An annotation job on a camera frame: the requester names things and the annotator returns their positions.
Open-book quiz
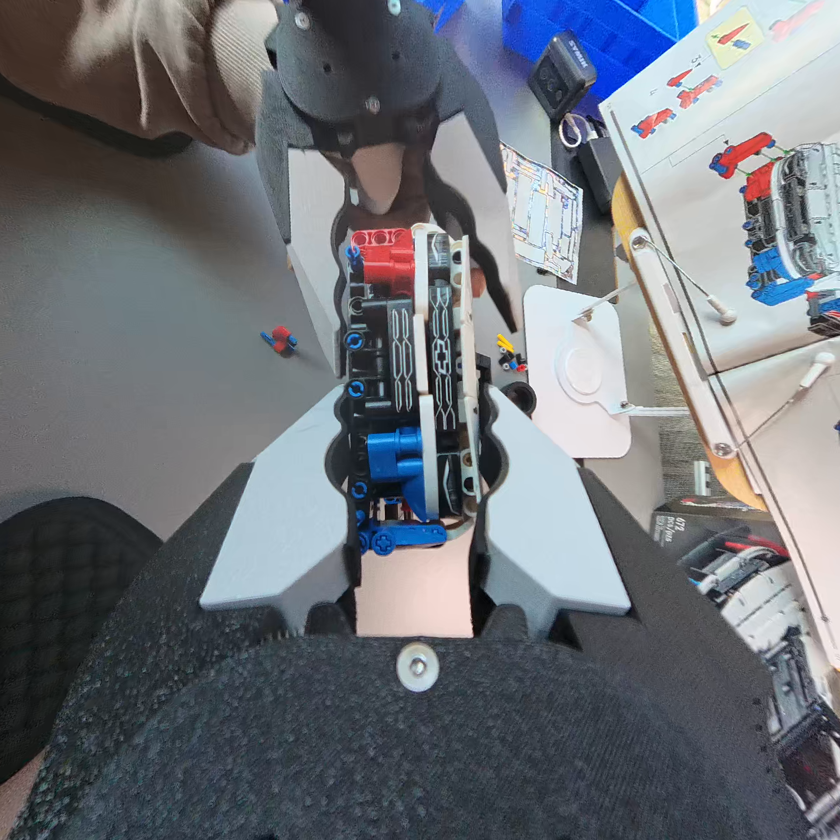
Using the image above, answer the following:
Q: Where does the white cable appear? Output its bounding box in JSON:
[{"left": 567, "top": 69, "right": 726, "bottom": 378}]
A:
[{"left": 560, "top": 112, "right": 608, "bottom": 151}]

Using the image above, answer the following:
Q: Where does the person's left forearm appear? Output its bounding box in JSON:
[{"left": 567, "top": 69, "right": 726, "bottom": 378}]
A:
[{"left": 0, "top": 0, "right": 280, "bottom": 156}]

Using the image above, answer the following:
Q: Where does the small black screen device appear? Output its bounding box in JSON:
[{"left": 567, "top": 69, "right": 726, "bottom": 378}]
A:
[{"left": 528, "top": 33, "right": 598, "bottom": 120}]

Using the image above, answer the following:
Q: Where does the black office chair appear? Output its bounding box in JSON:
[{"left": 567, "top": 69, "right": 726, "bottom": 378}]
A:
[{"left": 0, "top": 497, "right": 164, "bottom": 785}]

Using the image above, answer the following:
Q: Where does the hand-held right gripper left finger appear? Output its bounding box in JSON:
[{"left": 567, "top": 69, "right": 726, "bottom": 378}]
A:
[{"left": 199, "top": 386, "right": 363, "bottom": 635}]

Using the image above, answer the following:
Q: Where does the brick-built race car model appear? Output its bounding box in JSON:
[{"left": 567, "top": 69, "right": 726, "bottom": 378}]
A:
[{"left": 341, "top": 223, "right": 493, "bottom": 559}]

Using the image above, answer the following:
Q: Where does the black power adapter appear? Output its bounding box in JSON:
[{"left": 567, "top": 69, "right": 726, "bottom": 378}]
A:
[{"left": 576, "top": 134, "right": 618, "bottom": 214}]

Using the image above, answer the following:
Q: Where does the printed car model box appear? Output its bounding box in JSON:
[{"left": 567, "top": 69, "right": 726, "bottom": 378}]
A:
[{"left": 648, "top": 495, "right": 840, "bottom": 840}]

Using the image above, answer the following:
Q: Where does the open instruction booklet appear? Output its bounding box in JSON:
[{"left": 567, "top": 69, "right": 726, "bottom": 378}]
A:
[{"left": 600, "top": 0, "right": 840, "bottom": 667}]

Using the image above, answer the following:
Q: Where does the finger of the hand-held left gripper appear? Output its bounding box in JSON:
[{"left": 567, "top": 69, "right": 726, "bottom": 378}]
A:
[
  {"left": 425, "top": 117, "right": 521, "bottom": 333},
  {"left": 287, "top": 146, "right": 352, "bottom": 380}
]

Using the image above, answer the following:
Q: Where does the person's left hand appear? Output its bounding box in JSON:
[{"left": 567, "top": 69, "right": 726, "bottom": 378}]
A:
[{"left": 353, "top": 143, "right": 442, "bottom": 225}]

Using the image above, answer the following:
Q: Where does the shiny sticker sheet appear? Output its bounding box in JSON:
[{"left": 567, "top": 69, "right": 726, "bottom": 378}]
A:
[{"left": 499, "top": 143, "right": 584, "bottom": 285}]

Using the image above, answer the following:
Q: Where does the blue plastic bin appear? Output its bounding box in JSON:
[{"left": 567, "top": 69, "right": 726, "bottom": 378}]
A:
[{"left": 502, "top": 0, "right": 698, "bottom": 86}]

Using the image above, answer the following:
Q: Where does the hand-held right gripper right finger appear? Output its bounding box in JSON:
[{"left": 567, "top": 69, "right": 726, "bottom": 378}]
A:
[{"left": 471, "top": 386, "right": 632, "bottom": 642}]

